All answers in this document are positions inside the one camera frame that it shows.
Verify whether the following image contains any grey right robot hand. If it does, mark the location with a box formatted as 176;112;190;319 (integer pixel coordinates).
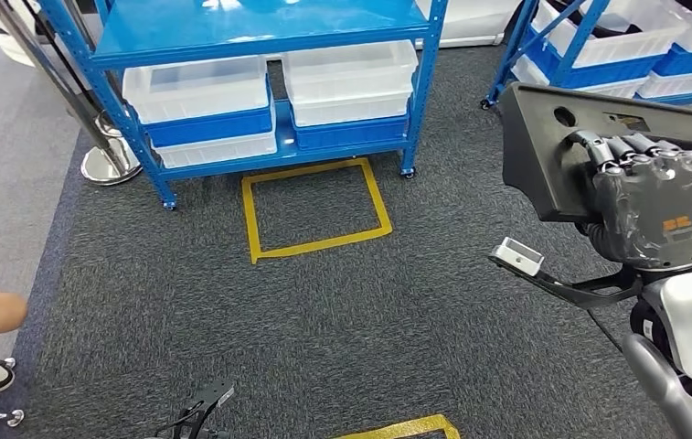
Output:
566;130;692;272

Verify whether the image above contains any white car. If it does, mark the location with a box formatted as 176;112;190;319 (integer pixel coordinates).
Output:
0;0;526;68

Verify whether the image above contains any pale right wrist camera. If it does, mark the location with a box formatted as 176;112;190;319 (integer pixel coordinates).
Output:
494;236;546;278

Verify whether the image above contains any black plastic panel part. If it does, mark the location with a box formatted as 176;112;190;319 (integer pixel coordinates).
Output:
498;81;692;231

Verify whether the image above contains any chrome stanchion post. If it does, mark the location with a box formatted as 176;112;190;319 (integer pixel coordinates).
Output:
93;109;122;139
0;0;143;186

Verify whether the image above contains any blue metal shelf rack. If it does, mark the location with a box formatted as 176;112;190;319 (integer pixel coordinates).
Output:
480;0;692;114
37;0;450;211

